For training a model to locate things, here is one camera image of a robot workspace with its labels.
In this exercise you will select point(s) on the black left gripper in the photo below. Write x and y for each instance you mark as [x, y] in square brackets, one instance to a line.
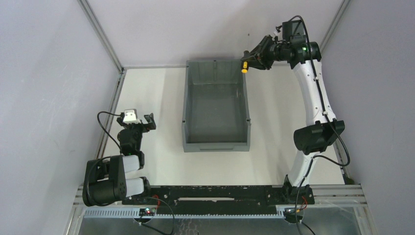
[148, 122]

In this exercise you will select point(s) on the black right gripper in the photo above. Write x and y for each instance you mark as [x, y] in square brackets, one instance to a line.
[267, 51]

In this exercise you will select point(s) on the black yellow handled screwdriver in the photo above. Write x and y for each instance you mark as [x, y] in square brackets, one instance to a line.
[244, 65]

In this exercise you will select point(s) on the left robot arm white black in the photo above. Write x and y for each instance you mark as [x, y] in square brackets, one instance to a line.
[105, 179]

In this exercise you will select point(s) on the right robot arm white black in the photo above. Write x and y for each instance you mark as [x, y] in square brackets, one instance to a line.
[322, 126]

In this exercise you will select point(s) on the grey plastic storage bin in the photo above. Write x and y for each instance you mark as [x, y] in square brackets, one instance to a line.
[216, 114]

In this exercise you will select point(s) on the left controller board with leds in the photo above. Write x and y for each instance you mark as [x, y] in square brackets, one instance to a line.
[147, 212]

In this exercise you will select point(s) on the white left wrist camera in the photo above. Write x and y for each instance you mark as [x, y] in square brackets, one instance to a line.
[130, 116]

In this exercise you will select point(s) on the right aluminium frame post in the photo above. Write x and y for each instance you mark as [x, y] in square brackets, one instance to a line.
[334, 24]

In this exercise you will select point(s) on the aluminium frame post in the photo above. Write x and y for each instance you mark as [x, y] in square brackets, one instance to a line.
[334, 24]
[103, 38]

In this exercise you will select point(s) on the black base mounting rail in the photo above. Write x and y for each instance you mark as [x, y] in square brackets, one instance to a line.
[223, 200]

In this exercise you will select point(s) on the left aluminium frame post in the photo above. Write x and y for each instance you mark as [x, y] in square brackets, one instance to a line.
[103, 38]

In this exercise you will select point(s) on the right controller board with wires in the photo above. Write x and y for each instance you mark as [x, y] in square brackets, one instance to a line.
[292, 216]

